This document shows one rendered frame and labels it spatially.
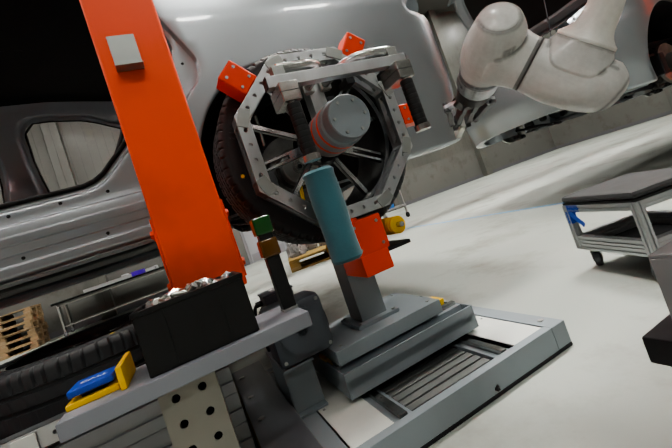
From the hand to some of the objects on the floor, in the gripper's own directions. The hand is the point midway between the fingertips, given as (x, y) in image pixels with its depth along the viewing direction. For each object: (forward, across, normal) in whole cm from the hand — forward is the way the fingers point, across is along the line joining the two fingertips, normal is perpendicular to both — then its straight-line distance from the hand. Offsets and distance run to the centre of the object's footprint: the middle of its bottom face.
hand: (459, 127), depth 105 cm
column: (-10, +62, +90) cm, 110 cm away
